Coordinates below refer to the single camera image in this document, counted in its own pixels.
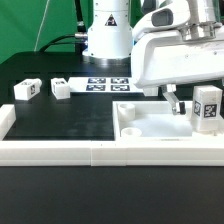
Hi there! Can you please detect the white marker tag sheet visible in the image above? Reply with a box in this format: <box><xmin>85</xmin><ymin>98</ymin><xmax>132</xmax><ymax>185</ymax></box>
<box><xmin>68</xmin><ymin>77</ymin><xmax>135</xmax><ymax>93</ymax></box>

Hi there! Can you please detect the white square tabletop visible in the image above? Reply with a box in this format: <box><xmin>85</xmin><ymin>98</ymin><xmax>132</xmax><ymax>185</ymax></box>
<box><xmin>112</xmin><ymin>101</ymin><xmax>224</xmax><ymax>149</ymax></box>

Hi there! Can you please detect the white U-shaped fence wall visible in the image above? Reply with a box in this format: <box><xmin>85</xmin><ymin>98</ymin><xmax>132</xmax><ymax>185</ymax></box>
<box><xmin>0</xmin><ymin>104</ymin><xmax>224</xmax><ymax>166</ymax></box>

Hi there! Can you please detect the thin white cable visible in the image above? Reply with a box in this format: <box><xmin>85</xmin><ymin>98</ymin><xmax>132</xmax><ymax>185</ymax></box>
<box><xmin>33</xmin><ymin>0</ymin><xmax>51</xmax><ymax>52</ymax></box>

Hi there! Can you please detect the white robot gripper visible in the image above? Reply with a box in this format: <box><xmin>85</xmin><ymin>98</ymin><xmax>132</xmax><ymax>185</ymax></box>
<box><xmin>131</xmin><ymin>26</ymin><xmax>224</xmax><ymax>115</ymax></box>

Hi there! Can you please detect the black cable bundle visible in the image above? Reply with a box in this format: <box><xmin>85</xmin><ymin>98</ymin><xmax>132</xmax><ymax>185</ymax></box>
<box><xmin>39</xmin><ymin>0</ymin><xmax>88</xmax><ymax>53</ymax></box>

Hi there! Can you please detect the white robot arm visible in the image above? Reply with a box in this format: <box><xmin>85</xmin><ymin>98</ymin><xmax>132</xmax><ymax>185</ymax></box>
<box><xmin>83</xmin><ymin>0</ymin><xmax>224</xmax><ymax>114</ymax></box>

